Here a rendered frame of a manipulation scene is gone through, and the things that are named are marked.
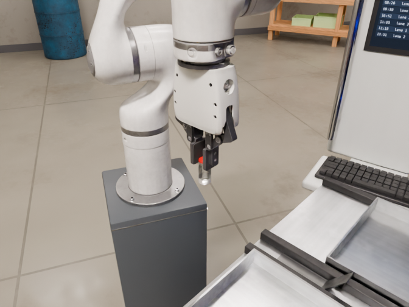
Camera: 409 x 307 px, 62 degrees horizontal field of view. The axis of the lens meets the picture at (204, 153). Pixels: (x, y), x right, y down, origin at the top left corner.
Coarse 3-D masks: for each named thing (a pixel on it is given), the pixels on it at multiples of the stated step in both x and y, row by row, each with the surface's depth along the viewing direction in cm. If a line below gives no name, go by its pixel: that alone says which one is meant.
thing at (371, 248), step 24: (360, 216) 76; (384, 216) 81; (408, 216) 79; (360, 240) 75; (384, 240) 75; (408, 240) 75; (336, 264) 65; (360, 264) 69; (384, 264) 69; (408, 264) 69; (384, 288) 60; (408, 288) 64
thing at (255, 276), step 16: (256, 256) 68; (240, 272) 67; (256, 272) 67; (272, 272) 66; (288, 272) 63; (224, 288) 64; (240, 288) 64; (256, 288) 64; (272, 288) 64; (288, 288) 64; (304, 288) 62; (192, 304) 57; (208, 304) 61; (224, 304) 61; (240, 304) 61; (256, 304) 61; (272, 304) 61; (288, 304) 61; (304, 304) 61; (320, 304) 60; (336, 304) 58
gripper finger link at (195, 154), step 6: (186, 132) 56; (198, 132) 56; (198, 138) 56; (204, 138) 57; (192, 144) 55; (198, 144) 56; (204, 144) 57; (192, 150) 56; (198, 150) 56; (192, 156) 56; (198, 156) 57; (192, 162) 57
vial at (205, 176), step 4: (200, 164) 57; (200, 168) 57; (200, 172) 57; (204, 172) 57; (208, 172) 57; (200, 176) 58; (204, 176) 57; (208, 176) 57; (200, 180) 58; (204, 180) 58; (208, 180) 58; (204, 184) 58; (208, 184) 58
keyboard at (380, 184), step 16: (336, 160) 113; (320, 176) 108; (336, 176) 106; (352, 176) 105; (368, 176) 105; (384, 176) 105; (400, 176) 105; (368, 192) 101; (384, 192) 99; (400, 192) 98
